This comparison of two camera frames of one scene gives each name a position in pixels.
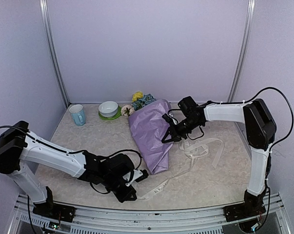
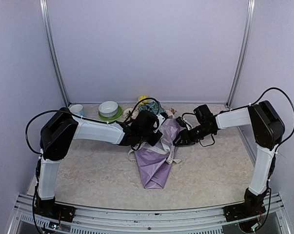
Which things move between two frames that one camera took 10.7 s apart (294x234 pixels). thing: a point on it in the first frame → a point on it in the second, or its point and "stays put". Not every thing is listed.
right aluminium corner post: x=251 y=8 stays put
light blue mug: x=78 y=113 stays put
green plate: x=116 y=116 stays put
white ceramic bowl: x=107 y=108 stays put
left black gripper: x=124 y=196 → x=154 y=141
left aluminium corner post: x=44 y=8 stays put
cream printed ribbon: x=195 y=150 → x=163 y=147
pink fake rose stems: x=127 y=109 → x=170 y=114
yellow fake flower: x=137 y=95 → x=143 y=97
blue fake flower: x=146 y=99 → x=152 y=107
